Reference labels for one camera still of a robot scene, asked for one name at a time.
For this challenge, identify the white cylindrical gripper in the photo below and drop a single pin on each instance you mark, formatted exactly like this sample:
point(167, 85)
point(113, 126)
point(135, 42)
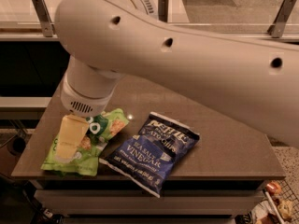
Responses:
point(83, 104)

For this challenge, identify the green rice chip bag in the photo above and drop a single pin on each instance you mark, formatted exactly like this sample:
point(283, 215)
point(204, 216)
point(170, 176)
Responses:
point(102, 129)

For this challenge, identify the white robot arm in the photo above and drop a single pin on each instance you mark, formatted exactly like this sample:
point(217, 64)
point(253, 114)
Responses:
point(253, 81)

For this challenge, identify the blue salt vinegar chip bag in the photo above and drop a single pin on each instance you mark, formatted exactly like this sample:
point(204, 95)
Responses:
point(149, 157)

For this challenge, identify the left metal railing bracket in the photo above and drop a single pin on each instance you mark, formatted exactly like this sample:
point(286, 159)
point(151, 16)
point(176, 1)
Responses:
point(44, 18)

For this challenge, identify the metal railing bracket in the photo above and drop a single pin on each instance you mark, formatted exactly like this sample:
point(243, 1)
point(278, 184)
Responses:
point(44, 18)
point(163, 10)
point(276, 29)

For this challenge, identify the middle metal railing bracket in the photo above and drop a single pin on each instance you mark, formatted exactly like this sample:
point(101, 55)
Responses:
point(163, 10)

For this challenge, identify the wire basket with snacks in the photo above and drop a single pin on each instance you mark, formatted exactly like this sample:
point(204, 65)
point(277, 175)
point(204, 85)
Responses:
point(278, 206)

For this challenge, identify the right metal railing bracket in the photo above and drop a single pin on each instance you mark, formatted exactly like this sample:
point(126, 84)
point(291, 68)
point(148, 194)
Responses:
point(276, 29)

